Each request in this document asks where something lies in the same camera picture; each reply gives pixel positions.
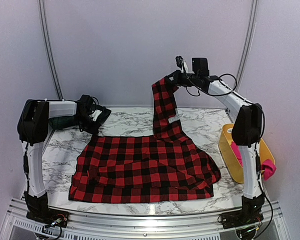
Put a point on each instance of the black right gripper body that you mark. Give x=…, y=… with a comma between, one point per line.
x=184, y=82

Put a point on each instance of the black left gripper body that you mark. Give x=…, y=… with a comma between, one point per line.
x=86, y=125

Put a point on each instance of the red black plaid shirt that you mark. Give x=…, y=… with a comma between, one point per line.
x=165, y=166

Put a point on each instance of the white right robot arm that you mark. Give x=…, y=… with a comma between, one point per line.
x=247, y=131

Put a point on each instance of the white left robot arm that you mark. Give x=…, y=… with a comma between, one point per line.
x=33, y=128

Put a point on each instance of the yellow laundry basket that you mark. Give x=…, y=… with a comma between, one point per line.
x=229, y=158

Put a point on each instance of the dark green plaid garment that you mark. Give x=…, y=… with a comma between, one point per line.
x=60, y=123

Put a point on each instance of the pink garment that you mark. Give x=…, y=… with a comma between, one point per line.
x=267, y=160

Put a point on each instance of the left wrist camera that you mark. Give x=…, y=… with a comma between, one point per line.
x=95, y=115

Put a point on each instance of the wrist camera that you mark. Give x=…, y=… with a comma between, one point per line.
x=95, y=115
x=180, y=62

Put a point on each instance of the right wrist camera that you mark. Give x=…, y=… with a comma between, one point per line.
x=180, y=62

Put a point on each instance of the left corner wall post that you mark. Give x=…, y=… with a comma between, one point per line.
x=48, y=48

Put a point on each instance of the corner wall post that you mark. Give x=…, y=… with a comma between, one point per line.
x=48, y=48
x=248, y=39

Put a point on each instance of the right corner wall post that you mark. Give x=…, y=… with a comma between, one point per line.
x=248, y=39

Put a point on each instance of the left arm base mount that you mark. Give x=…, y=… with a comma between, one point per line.
x=51, y=218

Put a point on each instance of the aluminium front rail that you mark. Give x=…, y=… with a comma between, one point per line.
x=85, y=225

